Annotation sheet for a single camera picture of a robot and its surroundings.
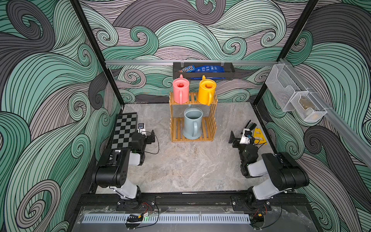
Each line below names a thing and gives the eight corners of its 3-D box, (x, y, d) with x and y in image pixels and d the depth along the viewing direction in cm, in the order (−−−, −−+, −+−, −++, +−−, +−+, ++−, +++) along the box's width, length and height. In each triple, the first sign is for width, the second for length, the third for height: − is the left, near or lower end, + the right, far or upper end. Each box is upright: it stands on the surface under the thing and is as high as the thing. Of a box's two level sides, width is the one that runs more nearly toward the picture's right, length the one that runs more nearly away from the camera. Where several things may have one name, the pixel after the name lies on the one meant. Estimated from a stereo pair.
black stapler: (243, 127, 107) (244, 125, 105) (248, 121, 111) (250, 119, 109) (251, 132, 105) (252, 130, 103) (256, 126, 108) (257, 123, 106)
